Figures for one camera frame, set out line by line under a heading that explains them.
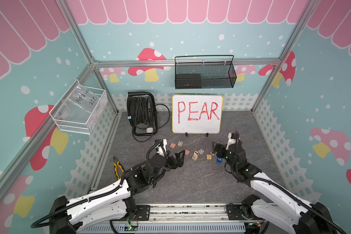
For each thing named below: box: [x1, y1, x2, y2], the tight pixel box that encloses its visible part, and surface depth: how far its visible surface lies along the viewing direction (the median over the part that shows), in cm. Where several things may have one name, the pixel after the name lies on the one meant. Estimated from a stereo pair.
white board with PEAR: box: [171, 94, 224, 135], surface depth 102 cm
